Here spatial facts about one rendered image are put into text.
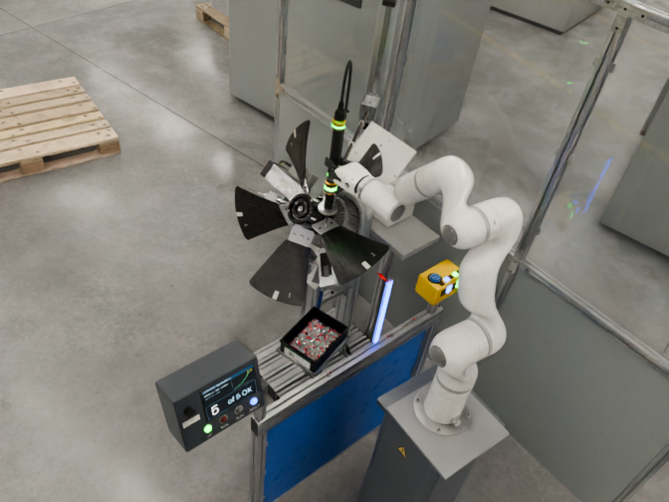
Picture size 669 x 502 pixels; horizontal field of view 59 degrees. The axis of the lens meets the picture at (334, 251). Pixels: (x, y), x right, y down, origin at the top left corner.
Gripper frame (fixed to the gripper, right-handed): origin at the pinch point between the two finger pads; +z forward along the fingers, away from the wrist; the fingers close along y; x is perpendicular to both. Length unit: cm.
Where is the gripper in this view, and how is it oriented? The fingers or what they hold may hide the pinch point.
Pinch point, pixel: (334, 161)
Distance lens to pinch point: 203.5
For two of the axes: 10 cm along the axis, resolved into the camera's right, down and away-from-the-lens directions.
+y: 7.7, -3.7, 5.2
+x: 1.2, -7.2, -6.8
